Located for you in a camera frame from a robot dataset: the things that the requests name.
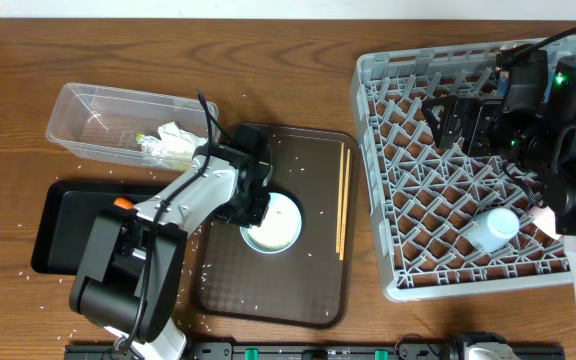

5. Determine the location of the pink cup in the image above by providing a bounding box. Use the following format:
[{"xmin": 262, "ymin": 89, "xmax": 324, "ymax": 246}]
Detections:
[{"xmin": 527, "ymin": 207, "xmax": 561, "ymax": 240}]

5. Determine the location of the black plastic tray bin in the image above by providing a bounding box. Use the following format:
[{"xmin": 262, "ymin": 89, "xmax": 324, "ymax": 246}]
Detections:
[{"xmin": 31, "ymin": 180, "xmax": 163, "ymax": 276}]

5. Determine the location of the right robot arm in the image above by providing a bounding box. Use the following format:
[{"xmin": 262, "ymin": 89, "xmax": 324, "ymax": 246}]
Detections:
[{"xmin": 421, "ymin": 50, "xmax": 576, "ymax": 300}]

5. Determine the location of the light blue rice bowl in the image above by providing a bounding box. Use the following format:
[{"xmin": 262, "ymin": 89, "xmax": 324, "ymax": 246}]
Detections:
[{"xmin": 240, "ymin": 192, "xmax": 303, "ymax": 254}]

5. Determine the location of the dark brown serving tray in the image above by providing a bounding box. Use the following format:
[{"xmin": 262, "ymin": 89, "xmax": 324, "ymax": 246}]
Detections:
[{"xmin": 191, "ymin": 125, "xmax": 360, "ymax": 329}]

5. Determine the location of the large blue plate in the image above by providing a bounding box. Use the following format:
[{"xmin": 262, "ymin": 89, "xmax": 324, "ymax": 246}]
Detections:
[{"xmin": 544, "ymin": 64, "xmax": 556, "ymax": 102}]

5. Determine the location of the grey plastic dishwasher rack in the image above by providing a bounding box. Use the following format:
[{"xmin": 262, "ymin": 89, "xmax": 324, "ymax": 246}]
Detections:
[{"xmin": 350, "ymin": 41, "xmax": 572, "ymax": 302}]

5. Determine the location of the light blue cup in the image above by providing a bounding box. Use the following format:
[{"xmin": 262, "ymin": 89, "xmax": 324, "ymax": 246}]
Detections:
[{"xmin": 464, "ymin": 208, "xmax": 520, "ymax": 253}]

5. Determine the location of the wooden chopstick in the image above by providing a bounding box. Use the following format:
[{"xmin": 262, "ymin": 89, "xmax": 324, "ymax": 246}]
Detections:
[
  {"xmin": 335, "ymin": 142, "xmax": 344, "ymax": 254},
  {"xmin": 339, "ymin": 149, "xmax": 351, "ymax": 261}
]

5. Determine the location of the clear plastic bin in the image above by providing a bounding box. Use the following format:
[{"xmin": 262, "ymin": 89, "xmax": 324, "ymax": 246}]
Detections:
[{"xmin": 46, "ymin": 83, "xmax": 220, "ymax": 171}]

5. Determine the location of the orange carrot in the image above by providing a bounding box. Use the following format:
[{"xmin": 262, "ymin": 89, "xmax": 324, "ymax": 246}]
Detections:
[{"xmin": 113, "ymin": 197, "xmax": 134, "ymax": 210}]

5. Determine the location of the white napkin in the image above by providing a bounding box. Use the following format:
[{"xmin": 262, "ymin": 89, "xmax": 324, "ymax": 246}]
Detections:
[{"xmin": 157, "ymin": 122, "xmax": 207, "ymax": 159}]

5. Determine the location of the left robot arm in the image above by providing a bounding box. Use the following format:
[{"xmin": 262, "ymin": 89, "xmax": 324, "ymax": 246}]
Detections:
[{"xmin": 69, "ymin": 140, "xmax": 273, "ymax": 359}]

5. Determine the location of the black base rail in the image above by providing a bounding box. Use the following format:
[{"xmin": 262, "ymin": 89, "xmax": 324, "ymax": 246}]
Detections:
[{"xmin": 63, "ymin": 342, "xmax": 566, "ymax": 360}]

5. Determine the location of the green yellow snack wrapper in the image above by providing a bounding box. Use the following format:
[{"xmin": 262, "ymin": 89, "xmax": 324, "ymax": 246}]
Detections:
[{"xmin": 135, "ymin": 133, "xmax": 166, "ymax": 156}]

